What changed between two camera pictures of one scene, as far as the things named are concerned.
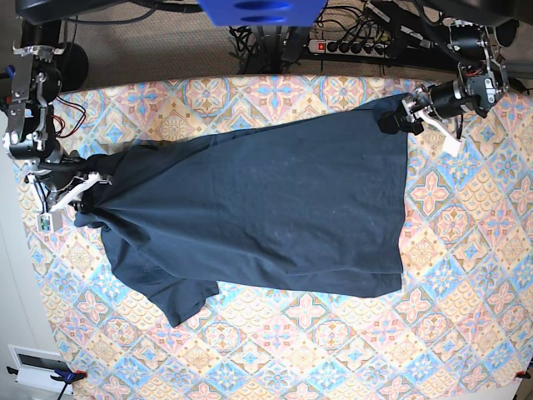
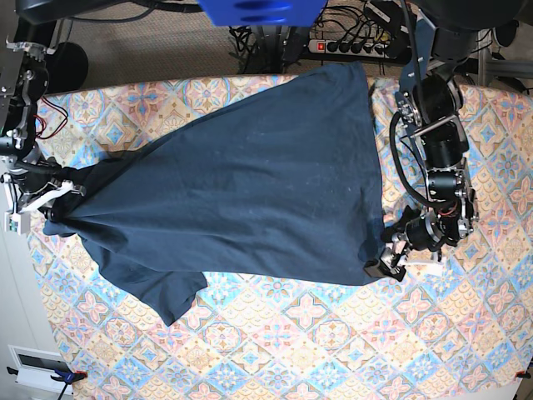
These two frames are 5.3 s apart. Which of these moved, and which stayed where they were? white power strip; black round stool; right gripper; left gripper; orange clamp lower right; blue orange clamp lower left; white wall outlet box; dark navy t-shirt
Moved: dark navy t-shirt; right gripper; left gripper
Stayed: white wall outlet box; white power strip; black round stool; orange clamp lower right; blue orange clamp lower left
